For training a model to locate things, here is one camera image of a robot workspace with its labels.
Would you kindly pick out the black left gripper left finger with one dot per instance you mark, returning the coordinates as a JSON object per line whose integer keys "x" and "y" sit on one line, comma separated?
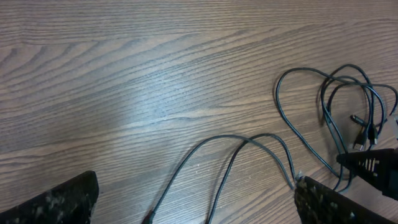
{"x": 72, "y": 202}

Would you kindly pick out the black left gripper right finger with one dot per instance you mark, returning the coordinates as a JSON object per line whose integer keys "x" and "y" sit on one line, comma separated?
{"x": 318, "y": 204}

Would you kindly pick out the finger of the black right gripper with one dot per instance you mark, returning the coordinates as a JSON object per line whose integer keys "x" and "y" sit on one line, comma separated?
{"x": 376, "y": 167}

